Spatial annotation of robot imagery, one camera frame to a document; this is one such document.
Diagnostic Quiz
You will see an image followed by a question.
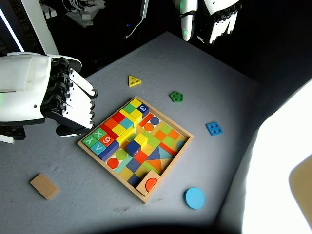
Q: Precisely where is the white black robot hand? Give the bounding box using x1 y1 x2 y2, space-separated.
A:
0 52 99 137
196 0 243 46

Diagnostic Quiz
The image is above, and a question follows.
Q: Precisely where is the blue square with four holes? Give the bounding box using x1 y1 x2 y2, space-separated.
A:
206 121 223 137

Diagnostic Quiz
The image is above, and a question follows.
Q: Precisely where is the tan wooden rectangular block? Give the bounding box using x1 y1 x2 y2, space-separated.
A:
29 173 60 200

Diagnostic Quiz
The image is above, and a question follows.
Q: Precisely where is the green pentagon with holes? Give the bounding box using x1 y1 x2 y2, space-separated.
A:
169 91 185 103

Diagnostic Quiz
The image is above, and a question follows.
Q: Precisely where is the grey white device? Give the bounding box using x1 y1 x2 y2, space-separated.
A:
62 0 108 29

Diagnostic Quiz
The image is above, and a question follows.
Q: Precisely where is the yellow triangle with holes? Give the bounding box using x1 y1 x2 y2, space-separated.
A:
128 75 143 88

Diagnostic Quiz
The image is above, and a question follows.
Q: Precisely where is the grey table cloth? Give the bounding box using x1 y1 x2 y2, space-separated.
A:
0 31 264 231

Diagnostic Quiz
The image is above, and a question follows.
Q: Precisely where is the wooden puzzle tray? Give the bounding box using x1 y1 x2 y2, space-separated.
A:
77 96 195 204

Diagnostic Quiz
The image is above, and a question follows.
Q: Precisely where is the white sheet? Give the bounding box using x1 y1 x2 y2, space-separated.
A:
214 80 312 234

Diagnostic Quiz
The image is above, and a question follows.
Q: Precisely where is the light blue disc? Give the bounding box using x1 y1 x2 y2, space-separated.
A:
183 187 206 210

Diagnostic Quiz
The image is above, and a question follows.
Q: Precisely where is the tan board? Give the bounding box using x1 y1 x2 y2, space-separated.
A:
289 153 312 217

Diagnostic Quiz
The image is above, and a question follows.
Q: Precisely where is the white frame post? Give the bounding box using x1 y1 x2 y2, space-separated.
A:
20 0 59 56

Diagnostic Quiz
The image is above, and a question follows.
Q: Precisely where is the white cable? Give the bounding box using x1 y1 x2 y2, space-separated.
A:
125 0 150 39

